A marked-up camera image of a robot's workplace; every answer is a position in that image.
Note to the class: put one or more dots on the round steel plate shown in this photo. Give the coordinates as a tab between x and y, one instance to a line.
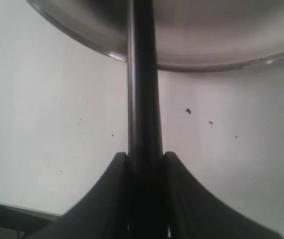
191	35

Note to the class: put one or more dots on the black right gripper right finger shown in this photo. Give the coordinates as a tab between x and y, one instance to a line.
195	213

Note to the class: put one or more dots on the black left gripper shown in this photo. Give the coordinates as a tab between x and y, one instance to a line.
26	221

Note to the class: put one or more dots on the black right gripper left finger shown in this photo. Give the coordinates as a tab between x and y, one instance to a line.
102	213

